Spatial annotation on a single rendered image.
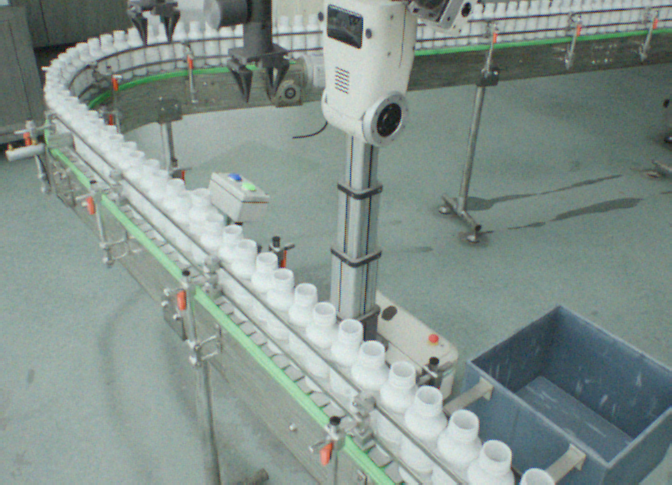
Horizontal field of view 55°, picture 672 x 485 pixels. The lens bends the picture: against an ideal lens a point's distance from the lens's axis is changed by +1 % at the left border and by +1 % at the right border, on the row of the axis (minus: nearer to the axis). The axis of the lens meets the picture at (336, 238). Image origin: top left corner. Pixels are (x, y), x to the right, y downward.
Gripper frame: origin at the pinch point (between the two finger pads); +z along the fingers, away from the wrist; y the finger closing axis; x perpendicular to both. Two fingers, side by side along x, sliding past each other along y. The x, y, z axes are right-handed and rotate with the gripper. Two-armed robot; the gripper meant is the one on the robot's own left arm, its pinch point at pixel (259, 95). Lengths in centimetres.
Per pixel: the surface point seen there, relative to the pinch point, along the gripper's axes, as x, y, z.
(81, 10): 485, 124, 102
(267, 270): -25.6, -15.0, 22.0
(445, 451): -72, -16, 25
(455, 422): -70, -13, 22
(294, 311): -35.8, -16.2, 24.1
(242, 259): -19.3, -16.4, 22.6
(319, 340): -44, -17, 25
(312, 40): 109, 94, 29
